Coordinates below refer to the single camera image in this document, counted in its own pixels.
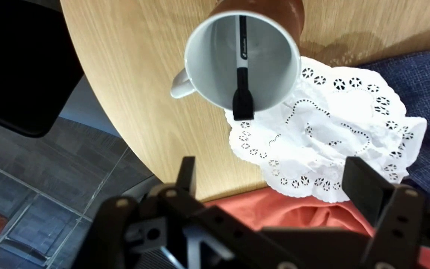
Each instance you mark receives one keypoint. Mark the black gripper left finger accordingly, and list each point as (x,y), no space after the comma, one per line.
(126,225)

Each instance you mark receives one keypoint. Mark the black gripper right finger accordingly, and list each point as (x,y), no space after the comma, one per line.
(400,214)

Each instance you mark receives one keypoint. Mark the black and white marker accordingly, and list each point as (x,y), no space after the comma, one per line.
(243,90)

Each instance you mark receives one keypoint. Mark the red mug white inside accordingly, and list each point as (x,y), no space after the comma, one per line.
(210,65)

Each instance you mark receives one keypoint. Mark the white lace doily cloth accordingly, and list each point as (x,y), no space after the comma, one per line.
(335,140)

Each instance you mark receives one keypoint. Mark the orange cloth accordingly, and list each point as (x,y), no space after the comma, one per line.
(285,210)

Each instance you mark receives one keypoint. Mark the grey-blue flat board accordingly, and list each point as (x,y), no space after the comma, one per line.
(89,110)

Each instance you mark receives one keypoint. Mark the dark blue cloth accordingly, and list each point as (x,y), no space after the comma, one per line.
(425,84)

